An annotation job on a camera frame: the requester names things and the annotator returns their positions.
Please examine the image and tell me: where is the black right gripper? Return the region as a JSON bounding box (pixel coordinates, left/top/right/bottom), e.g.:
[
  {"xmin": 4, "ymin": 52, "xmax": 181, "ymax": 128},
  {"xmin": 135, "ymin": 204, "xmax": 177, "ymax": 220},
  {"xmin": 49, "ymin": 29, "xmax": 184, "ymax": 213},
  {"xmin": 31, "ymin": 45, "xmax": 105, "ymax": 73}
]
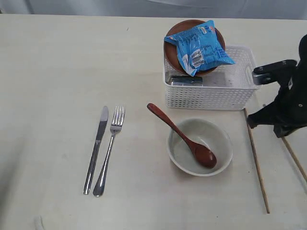
[{"xmin": 247, "ymin": 65, "xmax": 307, "ymax": 138}]

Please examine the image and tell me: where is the wooden chopstick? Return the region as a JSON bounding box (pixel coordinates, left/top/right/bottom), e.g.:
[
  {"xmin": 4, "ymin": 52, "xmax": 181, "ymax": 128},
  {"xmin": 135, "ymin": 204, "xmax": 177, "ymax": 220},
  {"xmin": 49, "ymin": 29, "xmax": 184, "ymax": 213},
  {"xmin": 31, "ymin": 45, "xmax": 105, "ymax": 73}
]
[
  {"xmin": 243, "ymin": 108, "xmax": 271, "ymax": 214},
  {"xmin": 281, "ymin": 137, "xmax": 307, "ymax": 182}
]

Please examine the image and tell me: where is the white perforated plastic basket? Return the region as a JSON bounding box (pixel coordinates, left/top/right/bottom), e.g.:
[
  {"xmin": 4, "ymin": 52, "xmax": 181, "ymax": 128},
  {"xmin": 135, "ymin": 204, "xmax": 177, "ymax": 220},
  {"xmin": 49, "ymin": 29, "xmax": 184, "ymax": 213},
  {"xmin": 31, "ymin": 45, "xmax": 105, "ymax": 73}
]
[{"xmin": 163, "ymin": 45, "xmax": 259, "ymax": 111}]

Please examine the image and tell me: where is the brown wooden spoon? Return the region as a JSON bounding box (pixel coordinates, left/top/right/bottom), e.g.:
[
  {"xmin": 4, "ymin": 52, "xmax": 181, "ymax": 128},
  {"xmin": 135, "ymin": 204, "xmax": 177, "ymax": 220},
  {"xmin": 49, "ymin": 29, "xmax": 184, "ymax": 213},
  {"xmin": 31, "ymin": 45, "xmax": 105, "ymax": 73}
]
[{"xmin": 147, "ymin": 103, "xmax": 217, "ymax": 169}]

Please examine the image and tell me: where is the speckled white bowl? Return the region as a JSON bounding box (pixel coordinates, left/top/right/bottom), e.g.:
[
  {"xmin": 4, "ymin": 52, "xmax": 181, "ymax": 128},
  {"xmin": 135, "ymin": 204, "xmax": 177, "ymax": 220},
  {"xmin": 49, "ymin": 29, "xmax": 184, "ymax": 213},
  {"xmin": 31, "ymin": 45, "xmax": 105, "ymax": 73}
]
[{"xmin": 167, "ymin": 118, "xmax": 233, "ymax": 177}]

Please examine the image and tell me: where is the silver fork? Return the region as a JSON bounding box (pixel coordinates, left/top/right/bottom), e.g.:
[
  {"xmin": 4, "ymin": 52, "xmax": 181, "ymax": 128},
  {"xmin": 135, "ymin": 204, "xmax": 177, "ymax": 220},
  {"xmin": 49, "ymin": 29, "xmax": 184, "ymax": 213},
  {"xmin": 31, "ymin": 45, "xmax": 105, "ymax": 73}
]
[{"xmin": 93, "ymin": 105, "xmax": 125, "ymax": 197}]

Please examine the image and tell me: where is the silver table knife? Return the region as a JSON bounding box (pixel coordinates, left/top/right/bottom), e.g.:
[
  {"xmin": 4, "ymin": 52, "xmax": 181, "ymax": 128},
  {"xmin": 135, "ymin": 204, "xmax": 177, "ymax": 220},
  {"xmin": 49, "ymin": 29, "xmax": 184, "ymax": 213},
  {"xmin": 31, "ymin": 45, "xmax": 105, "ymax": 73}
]
[{"xmin": 83, "ymin": 106, "xmax": 109, "ymax": 195}]

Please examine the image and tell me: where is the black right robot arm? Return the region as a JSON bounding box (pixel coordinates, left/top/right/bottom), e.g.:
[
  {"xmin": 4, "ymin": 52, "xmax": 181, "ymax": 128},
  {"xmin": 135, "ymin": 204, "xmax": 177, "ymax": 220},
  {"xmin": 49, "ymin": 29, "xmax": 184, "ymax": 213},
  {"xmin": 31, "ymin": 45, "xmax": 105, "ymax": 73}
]
[{"xmin": 247, "ymin": 36, "xmax": 307, "ymax": 138}]

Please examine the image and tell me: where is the blue snack bag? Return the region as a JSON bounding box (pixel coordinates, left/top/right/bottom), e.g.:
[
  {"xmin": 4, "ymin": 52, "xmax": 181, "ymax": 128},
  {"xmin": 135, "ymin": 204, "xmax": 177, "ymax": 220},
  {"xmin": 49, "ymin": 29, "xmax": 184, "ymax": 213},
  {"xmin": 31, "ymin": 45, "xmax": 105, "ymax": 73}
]
[{"xmin": 164, "ymin": 20, "xmax": 235, "ymax": 77}]

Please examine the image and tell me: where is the shiny metal tray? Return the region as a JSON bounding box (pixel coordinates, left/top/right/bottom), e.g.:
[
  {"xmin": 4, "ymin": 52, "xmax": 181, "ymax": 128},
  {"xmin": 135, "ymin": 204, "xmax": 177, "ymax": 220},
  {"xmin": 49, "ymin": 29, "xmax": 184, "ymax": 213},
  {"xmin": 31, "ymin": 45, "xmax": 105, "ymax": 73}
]
[{"xmin": 167, "ymin": 75, "xmax": 203, "ymax": 86}]

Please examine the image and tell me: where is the brown round plate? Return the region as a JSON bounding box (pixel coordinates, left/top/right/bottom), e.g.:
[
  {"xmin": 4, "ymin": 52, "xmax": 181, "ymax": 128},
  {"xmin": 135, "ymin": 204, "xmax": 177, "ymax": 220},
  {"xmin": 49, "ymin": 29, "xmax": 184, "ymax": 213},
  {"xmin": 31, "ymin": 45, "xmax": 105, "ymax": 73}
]
[{"xmin": 164, "ymin": 19, "xmax": 225, "ymax": 75}]

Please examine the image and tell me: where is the right wrist camera mount plate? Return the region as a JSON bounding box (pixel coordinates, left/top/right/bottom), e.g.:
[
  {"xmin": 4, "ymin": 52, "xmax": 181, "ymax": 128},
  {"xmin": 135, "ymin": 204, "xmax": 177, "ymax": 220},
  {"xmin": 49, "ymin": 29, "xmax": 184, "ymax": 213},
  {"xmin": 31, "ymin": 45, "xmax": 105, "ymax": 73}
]
[{"xmin": 252, "ymin": 59, "xmax": 297, "ymax": 87}]

